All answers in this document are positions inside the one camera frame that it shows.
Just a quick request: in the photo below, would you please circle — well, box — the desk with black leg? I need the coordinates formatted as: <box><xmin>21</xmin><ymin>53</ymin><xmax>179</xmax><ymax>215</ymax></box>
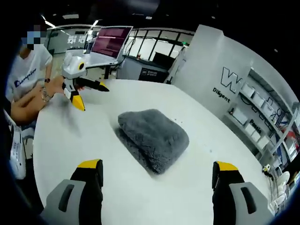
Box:
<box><xmin>84</xmin><ymin>52</ymin><xmax>127</xmax><ymax>80</ymax></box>

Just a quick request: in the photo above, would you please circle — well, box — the silver bracelet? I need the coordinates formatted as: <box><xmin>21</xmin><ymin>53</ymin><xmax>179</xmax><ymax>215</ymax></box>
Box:
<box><xmin>40</xmin><ymin>87</ymin><xmax>53</xmax><ymax>103</ymax></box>

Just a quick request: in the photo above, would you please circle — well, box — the person in white t-shirt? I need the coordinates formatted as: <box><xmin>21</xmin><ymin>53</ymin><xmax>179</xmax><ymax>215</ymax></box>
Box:
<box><xmin>5</xmin><ymin>45</ymin><xmax>53</xmax><ymax>102</ymax></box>

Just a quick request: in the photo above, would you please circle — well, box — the black monitor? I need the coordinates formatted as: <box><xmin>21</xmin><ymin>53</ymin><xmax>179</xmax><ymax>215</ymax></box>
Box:
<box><xmin>153</xmin><ymin>52</ymin><xmax>176</xmax><ymax>69</ymax></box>

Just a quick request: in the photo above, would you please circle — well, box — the person's left hand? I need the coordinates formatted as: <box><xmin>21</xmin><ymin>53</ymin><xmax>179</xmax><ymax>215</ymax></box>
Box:
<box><xmin>50</xmin><ymin>76</ymin><xmax>68</xmax><ymax>95</ymax></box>

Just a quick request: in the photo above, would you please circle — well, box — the grey metal shelving rack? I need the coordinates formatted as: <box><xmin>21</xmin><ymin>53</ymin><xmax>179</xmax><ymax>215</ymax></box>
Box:
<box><xmin>224</xmin><ymin>67</ymin><xmax>300</xmax><ymax>169</ymax></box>

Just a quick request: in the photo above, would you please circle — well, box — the open laptop with purple screen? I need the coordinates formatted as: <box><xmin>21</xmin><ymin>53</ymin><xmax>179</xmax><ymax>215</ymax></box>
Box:
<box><xmin>86</xmin><ymin>26</ymin><xmax>134</xmax><ymax>69</ymax></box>

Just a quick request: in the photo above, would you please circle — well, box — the grey towel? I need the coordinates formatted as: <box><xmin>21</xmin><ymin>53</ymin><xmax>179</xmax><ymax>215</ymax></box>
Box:
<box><xmin>117</xmin><ymin>108</ymin><xmax>190</xmax><ymax>175</ymax></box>

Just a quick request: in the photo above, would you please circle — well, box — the black cabinet with label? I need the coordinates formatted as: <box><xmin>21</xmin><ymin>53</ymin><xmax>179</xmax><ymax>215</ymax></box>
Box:
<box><xmin>138</xmin><ymin>62</ymin><xmax>170</xmax><ymax>83</ymax></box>

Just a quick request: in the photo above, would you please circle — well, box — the white printed bag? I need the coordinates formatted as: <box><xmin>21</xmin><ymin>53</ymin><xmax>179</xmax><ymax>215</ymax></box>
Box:
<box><xmin>8</xmin><ymin>126</ymin><xmax>27</xmax><ymax>180</ymax></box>

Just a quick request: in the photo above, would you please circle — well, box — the row of white storage boxes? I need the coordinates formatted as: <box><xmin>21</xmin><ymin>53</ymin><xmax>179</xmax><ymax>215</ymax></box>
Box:
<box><xmin>231</xmin><ymin>82</ymin><xmax>273</xmax><ymax>150</ymax></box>

